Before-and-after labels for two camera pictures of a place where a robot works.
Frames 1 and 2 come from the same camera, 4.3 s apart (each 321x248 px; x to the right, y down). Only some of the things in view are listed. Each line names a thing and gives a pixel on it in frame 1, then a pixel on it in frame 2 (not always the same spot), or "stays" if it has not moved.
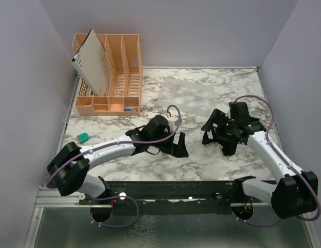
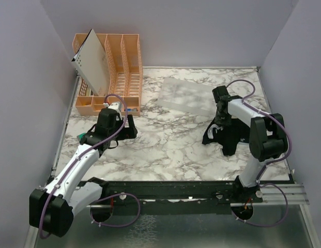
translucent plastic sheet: x=188 y=97 stays
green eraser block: x=83 y=137 stays
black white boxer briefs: x=229 y=143 stays
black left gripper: x=178 y=150 → x=130 y=132
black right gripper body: x=228 y=127 → x=222 y=118
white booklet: x=91 y=63 stays
